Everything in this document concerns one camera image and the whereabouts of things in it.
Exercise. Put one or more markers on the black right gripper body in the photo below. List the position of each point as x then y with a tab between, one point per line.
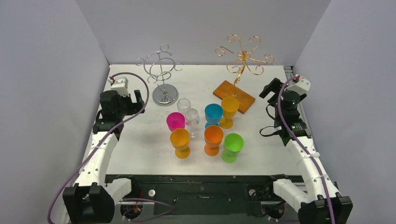
274	89

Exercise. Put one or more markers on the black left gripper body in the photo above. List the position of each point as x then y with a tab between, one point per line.
127	107

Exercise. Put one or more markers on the clear patterned wine glass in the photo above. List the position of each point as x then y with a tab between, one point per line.
183	105

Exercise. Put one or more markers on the blue plastic wine glass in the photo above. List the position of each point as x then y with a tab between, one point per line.
213	114

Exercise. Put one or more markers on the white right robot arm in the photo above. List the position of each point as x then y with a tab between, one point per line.
322	202

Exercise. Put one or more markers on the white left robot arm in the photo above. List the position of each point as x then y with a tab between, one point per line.
89	200

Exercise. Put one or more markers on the yellow wine glass at back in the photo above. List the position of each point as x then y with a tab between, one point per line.
230	107

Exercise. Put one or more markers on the yellow wine glass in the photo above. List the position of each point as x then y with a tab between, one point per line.
180	139
230	107

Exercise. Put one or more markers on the pink plastic wine glass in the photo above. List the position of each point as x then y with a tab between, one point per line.
175	120

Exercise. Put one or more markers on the yellow wine glass in front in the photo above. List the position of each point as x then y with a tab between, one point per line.
180	139

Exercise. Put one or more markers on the clear small wine glass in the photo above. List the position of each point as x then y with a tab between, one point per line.
192	120

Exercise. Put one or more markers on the green plastic wine glass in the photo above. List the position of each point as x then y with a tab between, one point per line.
233	144

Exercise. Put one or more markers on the orange plastic wine glass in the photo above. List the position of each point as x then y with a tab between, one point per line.
213	136

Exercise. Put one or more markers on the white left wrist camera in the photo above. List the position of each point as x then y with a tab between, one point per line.
120	85

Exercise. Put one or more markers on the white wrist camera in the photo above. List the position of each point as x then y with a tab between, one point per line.
300	84
120	85

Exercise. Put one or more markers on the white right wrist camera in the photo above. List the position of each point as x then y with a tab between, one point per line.
300	84

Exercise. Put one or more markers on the gold wire glass rack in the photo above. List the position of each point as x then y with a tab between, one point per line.
243	62

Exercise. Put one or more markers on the silver wire glass rack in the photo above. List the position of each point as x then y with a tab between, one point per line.
159	66

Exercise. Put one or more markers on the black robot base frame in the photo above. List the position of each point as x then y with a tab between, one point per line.
203	199

